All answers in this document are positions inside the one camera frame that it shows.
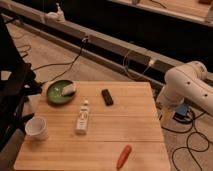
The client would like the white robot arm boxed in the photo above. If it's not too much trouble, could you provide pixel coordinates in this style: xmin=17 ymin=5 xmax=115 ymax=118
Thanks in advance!
xmin=157 ymin=61 xmax=213 ymax=115

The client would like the black rectangular remote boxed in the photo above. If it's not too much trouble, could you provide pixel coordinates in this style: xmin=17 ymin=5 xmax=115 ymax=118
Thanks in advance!
xmin=101 ymin=89 xmax=113 ymax=106

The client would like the white cloth on plate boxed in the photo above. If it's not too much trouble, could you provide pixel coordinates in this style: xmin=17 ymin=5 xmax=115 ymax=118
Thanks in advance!
xmin=62 ymin=84 xmax=76 ymax=96

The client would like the white plastic bottle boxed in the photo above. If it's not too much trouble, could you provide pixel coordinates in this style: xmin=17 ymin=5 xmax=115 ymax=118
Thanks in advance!
xmin=75 ymin=100 xmax=89 ymax=135

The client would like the green plate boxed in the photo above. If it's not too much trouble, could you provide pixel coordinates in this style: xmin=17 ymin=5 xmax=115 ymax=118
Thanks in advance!
xmin=46 ymin=80 xmax=75 ymax=105

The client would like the orange carrot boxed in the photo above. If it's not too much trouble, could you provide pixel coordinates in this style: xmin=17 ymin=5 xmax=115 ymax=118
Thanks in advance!
xmin=116 ymin=145 xmax=132 ymax=170

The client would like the white paper cup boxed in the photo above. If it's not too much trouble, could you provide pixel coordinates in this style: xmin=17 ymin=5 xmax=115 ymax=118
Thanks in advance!
xmin=25 ymin=116 xmax=48 ymax=140

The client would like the black chair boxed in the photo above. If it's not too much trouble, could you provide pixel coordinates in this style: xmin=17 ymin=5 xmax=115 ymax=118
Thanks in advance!
xmin=0 ymin=14 xmax=42 ymax=152

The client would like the white hanging cable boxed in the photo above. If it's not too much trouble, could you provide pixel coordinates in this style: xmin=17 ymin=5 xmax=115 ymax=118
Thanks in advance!
xmin=122 ymin=49 xmax=156 ymax=80

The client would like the long grey rail beam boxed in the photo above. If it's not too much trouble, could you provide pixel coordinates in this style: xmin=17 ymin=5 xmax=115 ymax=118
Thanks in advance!
xmin=0 ymin=0 xmax=213 ymax=88

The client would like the black floor cable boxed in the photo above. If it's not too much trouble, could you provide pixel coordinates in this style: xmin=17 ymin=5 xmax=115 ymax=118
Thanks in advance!
xmin=32 ymin=37 xmax=89 ymax=84

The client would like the white object on rail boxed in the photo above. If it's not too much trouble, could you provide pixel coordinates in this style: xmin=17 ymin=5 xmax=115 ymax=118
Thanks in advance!
xmin=46 ymin=3 xmax=65 ymax=22

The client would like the black cables right floor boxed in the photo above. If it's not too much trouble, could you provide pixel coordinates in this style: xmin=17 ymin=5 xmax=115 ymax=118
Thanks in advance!
xmin=161 ymin=108 xmax=213 ymax=171

